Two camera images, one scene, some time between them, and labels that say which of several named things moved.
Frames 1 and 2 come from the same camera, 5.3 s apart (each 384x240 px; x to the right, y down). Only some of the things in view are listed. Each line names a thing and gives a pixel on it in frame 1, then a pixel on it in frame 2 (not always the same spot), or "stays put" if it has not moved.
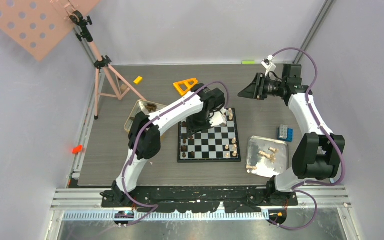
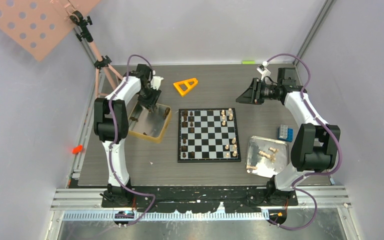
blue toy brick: (290, 135) stays put
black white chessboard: (219, 144) stays put
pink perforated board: (38, 26) stays put
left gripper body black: (200, 121) -> (148, 96)
